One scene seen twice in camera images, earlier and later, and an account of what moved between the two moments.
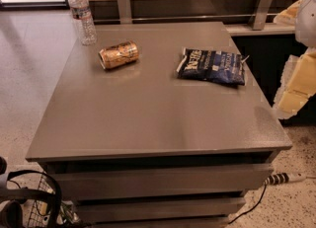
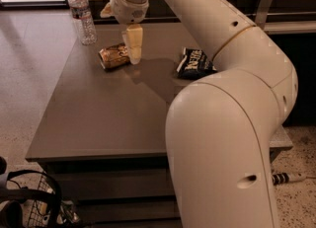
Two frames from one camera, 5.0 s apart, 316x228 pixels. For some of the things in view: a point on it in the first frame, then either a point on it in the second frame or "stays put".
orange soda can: x=118 y=54 stays put
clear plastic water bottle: x=82 y=14 stays put
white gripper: x=306 y=21 to x=128 y=11
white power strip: x=283 y=178 stays put
